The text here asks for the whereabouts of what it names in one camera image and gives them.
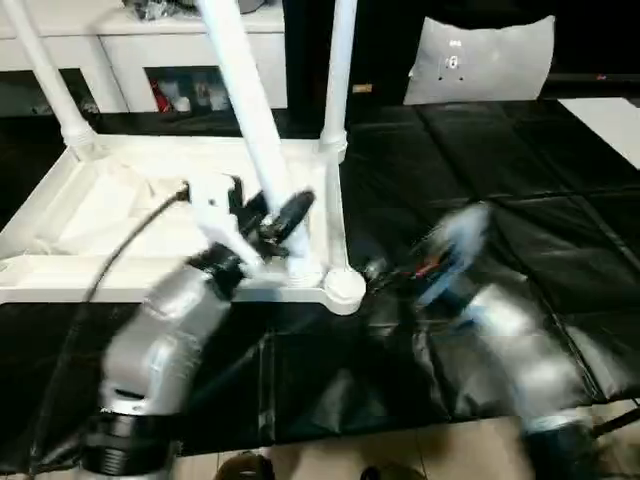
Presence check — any black work mat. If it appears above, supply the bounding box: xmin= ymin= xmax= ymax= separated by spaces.
xmin=0 ymin=97 xmax=640 ymax=474

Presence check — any black pole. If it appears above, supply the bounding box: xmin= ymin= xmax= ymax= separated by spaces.
xmin=593 ymin=393 xmax=640 ymax=437

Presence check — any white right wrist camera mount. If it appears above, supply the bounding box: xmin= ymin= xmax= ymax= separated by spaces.
xmin=418 ymin=201 xmax=495 ymax=307

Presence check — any black box with gold label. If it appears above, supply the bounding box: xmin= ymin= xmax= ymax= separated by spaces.
xmin=284 ymin=0 xmax=431 ymax=109

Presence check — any white cabinet with glass doors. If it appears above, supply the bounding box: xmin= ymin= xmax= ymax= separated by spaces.
xmin=0 ymin=0 xmax=290 ymax=117

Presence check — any black left robot foot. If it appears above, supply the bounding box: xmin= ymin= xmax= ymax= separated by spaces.
xmin=218 ymin=449 xmax=275 ymax=480

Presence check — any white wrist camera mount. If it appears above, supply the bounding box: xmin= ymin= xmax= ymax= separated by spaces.
xmin=186 ymin=171 xmax=267 ymax=275
xmin=418 ymin=201 xmax=495 ymax=307

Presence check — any black device with red light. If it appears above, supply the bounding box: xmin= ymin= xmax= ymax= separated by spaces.
xmin=541 ymin=72 xmax=640 ymax=100

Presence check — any white plastic table top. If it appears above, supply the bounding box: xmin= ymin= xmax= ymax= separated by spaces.
xmin=0 ymin=133 xmax=370 ymax=318

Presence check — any white plastic table leg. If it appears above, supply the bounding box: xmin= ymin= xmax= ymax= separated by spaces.
xmin=193 ymin=0 xmax=325 ymax=290
xmin=316 ymin=0 xmax=357 ymax=157
xmin=0 ymin=0 xmax=100 ymax=155

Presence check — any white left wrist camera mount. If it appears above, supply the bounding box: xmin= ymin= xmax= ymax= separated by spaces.
xmin=186 ymin=171 xmax=267 ymax=275

